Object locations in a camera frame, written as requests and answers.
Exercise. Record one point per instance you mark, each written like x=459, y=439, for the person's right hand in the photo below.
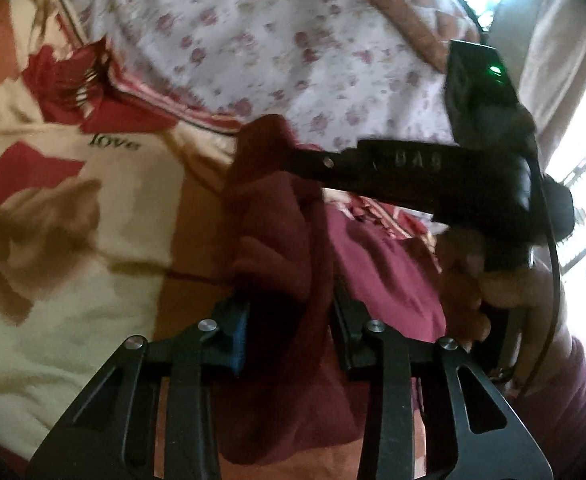
x=463, y=290

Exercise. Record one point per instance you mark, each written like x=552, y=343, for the beige quilted cloth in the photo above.
x=423, y=15

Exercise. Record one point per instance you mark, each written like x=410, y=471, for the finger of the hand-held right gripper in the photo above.
x=318, y=167

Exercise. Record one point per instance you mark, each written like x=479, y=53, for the floral bedsheet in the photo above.
x=273, y=35

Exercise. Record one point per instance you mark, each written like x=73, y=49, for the maroon garment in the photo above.
x=278, y=260

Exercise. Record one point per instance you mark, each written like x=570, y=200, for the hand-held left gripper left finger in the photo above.
x=240, y=335

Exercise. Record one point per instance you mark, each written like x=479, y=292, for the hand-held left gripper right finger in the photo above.
x=353, y=325

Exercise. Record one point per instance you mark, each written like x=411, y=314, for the beige curtain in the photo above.
x=553, y=60

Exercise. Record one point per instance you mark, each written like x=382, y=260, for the printed fleece blanket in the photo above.
x=73, y=285

